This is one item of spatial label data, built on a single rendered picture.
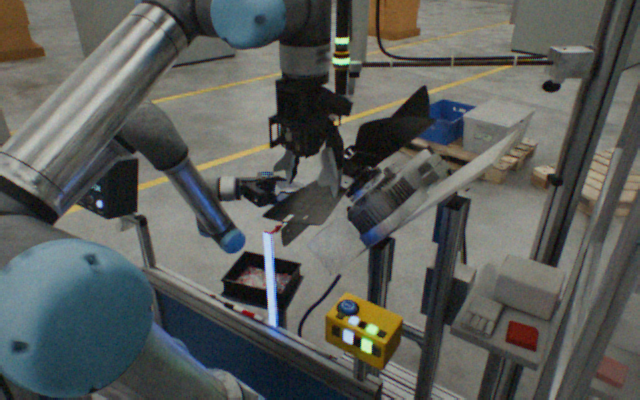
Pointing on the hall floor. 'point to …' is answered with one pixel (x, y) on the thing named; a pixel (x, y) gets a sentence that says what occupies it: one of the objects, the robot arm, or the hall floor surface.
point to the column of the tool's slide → (581, 148)
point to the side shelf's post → (489, 377)
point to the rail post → (158, 310)
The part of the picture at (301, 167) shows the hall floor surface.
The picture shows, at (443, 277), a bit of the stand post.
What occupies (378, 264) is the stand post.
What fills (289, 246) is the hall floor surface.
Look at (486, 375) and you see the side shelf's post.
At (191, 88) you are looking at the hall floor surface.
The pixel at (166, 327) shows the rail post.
